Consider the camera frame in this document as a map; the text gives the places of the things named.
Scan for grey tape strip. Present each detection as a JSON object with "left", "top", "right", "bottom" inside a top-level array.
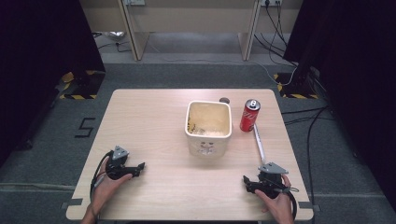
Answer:
[
  {"left": 60, "top": 198, "right": 84, "bottom": 210},
  {"left": 298, "top": 201, "right": 322, "bottom": 213}
]

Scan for black socket cables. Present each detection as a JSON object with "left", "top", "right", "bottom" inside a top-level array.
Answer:
[{"left": 252, "top": 0, "right": 299, "bottom": 68}]

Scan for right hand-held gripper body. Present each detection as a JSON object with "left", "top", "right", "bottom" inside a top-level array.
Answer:
[{"left": 257, "top": 161, "right": 290, "bottom": 200}]

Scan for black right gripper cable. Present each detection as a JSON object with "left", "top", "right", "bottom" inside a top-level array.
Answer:
[{"left": 281, "top": 185, "right": 301, "bottom": 220}]

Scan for red soda can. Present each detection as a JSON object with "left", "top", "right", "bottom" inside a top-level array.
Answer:
[{"left": 239, "top": 98, "right": 262, "bottom": 133}]

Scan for black tape floor number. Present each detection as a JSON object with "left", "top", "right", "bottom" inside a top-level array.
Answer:
[{"left": 74, "top": 117, "right": 97, "bottom": 139}]

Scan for black floor cable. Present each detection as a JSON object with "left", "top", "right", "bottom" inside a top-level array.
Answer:
[
  {"left": 280, "top": 105, "right": 332, "bottom": 224},
  {"left": 92, "top": 32, "right": 133, "bottom": 54}
]

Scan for cream plastic trash bin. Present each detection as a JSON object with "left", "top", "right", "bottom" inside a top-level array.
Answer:
[{"left": 184, "top": 100, "right": 233, "bottom": 159}]

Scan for black stand base striped tape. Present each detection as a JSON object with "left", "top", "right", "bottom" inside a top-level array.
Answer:
[
  {"left": 58, "top": 70, "right": 106, "bottom": 101},
  {"left": 273, "top": 72, "right": 321, "bottom": 100}
]

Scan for dark curtain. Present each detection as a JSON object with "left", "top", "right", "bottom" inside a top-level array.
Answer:
[
  {"left": 282, "top": 0, "right": 396, "bottom": 214},
  {"left": 0, "top": 0, "right": 106, "bottom": 167}
]

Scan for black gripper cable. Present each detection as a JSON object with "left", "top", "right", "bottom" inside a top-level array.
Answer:
[
  {"left": 89, "top": 150, "right": 114, "bottom": 200},
  {"left": 281, "top": 185, "right": 301, "bottom": 220}
]

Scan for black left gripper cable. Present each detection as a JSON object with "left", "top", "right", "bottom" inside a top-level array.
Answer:
[{"left": 89, "top": 150, "right": 114, "bottom": 200}]

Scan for person's right hand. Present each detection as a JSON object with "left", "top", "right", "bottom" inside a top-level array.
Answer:
[{"left": 254, "top": 174, "right": 296, "bottom": 224}]

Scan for person's left hand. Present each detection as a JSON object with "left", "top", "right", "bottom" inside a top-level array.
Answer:
[{"left": 91, "top": 156, "right": 134, "bottom": 216}]

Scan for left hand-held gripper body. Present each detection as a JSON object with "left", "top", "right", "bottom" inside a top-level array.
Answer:
[{"left": 105, "top": 145, "right": 130, "bottom": 181}]

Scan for crumpled silver foil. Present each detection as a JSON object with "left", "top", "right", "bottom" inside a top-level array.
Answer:
[{"left": 103, "top": 30, "right": 126, "bottom": 43}]

